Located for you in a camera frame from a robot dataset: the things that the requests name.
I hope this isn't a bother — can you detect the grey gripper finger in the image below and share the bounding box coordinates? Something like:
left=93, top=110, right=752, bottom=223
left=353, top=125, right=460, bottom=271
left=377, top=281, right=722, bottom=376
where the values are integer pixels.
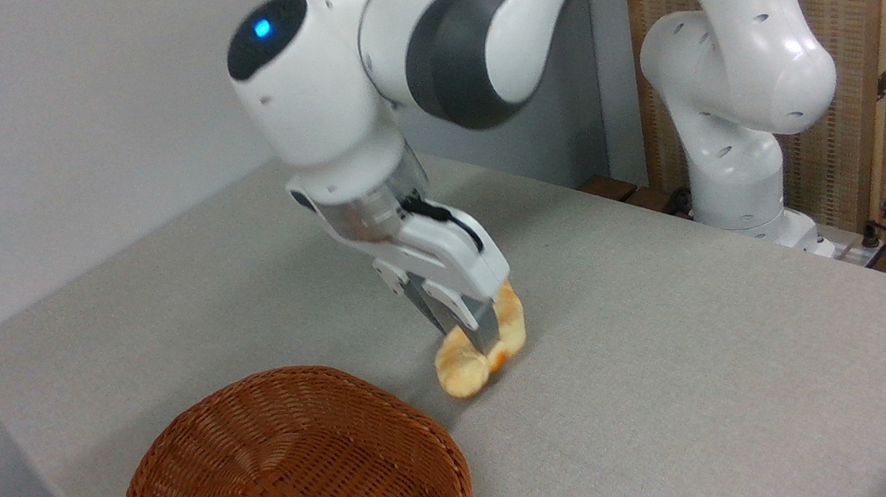
left=372, top=248, right=464, bottom=345
left=457, top=293, right=508, bottom=361

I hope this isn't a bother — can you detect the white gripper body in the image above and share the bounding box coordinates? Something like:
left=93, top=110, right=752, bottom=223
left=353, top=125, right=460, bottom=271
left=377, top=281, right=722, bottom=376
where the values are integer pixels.
left=348, top=193, right=517, bottom=326

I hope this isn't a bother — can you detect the braided long bread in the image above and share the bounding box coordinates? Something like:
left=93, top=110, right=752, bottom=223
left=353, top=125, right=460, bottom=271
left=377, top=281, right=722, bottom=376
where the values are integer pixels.
left=423, top=277, right=538, bottom=403

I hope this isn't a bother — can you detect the brown wicker basket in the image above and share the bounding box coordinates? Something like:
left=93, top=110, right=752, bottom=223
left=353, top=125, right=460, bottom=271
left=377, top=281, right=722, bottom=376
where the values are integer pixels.
left=103, top=341, right=475, bottom=497

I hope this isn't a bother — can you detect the brown wooden bench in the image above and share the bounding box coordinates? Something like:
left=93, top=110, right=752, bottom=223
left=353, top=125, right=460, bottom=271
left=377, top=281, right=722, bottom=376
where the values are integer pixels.
left=579, top=163, right=699, bottom=237

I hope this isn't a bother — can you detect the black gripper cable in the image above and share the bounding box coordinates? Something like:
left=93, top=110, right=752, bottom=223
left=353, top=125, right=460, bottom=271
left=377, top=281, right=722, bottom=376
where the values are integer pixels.
left=399, top=186, right=488, bottom=266

